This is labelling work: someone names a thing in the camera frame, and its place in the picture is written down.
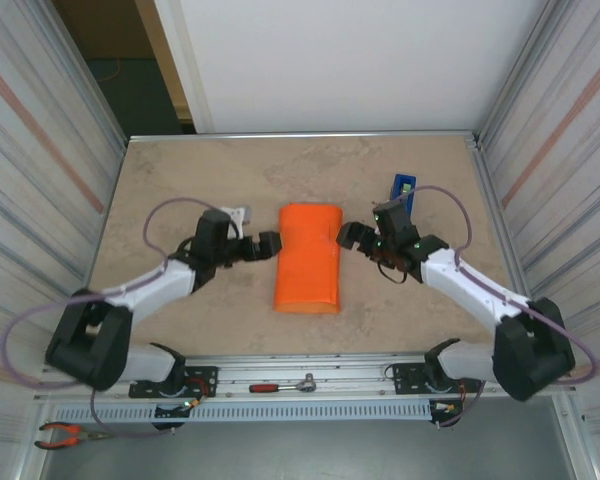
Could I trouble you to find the blue tape dispenser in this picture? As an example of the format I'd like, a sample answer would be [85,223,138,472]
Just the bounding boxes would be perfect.
[387,173,419,220]

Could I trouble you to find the orange wrapping paper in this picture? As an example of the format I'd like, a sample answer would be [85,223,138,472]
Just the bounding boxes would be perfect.
[272,202,344,315]

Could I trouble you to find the aluminium side frame rail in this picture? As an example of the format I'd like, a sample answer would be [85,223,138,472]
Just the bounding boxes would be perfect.
[472,142,550,357]

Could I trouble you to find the narrow aluminium frame rail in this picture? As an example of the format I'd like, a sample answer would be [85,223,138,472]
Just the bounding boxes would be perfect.
[127,130,481,147]

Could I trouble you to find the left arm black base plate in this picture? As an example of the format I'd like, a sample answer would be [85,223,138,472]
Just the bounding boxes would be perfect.
[128,365,219,400]

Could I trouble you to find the wide aluminium frame rail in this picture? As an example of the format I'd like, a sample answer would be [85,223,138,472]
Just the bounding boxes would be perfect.
[33,352,579,404]

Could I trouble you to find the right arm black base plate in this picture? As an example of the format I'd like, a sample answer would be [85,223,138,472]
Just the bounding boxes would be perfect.
[392,362,483,396]

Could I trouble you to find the ratchet wrench with red handle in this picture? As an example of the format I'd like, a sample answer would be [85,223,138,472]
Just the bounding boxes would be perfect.
[248,372,317,394]

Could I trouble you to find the slotted grey cable duct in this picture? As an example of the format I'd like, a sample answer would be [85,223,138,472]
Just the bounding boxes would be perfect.
[54,402,434,424]

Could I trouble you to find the orange handled pliers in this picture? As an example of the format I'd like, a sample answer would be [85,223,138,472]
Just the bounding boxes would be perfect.
[33,422,114,450]

